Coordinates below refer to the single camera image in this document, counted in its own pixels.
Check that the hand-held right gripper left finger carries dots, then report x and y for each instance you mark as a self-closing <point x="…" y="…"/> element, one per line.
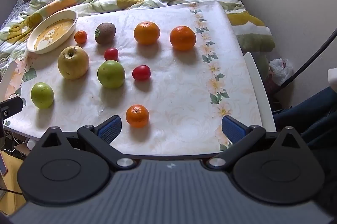
<point x="110" y="129"/>

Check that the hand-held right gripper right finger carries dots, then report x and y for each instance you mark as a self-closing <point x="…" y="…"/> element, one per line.
<point x="233" y="129"/>

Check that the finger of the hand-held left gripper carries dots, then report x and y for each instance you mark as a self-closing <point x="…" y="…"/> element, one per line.
<point x="11" y="106"/>

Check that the medium mandarin orange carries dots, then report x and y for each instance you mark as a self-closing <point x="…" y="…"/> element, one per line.
<point x="137" y="115"/>

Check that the green apple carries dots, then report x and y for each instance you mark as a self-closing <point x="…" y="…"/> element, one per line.
<point x="111" y="74"/>
<point x="42" y="95"/>

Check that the yellow apple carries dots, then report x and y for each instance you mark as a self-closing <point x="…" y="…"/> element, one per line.
<point x="73" y="62"/>

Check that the cream bowl with yellow print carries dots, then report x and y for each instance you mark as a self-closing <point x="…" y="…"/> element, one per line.
<point x="52" y="34"/>

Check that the small mandarin orange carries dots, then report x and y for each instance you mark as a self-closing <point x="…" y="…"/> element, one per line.
<point x="80" y="36"/>

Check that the cardboard piece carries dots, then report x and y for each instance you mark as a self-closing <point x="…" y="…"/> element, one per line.
<point x="21" y="149"/>

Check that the red cherry tomato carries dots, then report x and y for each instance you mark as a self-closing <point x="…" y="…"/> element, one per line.
<point x="111" y="54"/>
<point x="141" y="72"/>

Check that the floral white tablecloth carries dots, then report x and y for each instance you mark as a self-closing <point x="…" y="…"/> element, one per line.
<point x="171" y="87"/>

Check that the yellow bag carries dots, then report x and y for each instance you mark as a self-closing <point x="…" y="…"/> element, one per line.
<point x="11" y="181"/>

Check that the white plastic bag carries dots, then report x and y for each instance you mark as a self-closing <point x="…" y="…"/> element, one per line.
<point x="281" y="71"/>

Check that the person's blue jeans leg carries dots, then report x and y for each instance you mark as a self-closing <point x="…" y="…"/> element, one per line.
<point x="310" y="110"/>

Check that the brown kiwi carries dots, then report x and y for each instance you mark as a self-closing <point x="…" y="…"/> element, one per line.
<point x="105" y="33"/>

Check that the patterned grey pillow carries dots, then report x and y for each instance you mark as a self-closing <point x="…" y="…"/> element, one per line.
<point x="14" y="9"/>

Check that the large orange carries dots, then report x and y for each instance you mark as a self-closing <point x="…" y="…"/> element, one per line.
<point x="183" y="38"/>
<point x="147" y="33"/>

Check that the white table side rail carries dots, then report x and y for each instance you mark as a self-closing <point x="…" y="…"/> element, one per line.
<point x="259" y="87"/>
<point x="7" y="79"/>

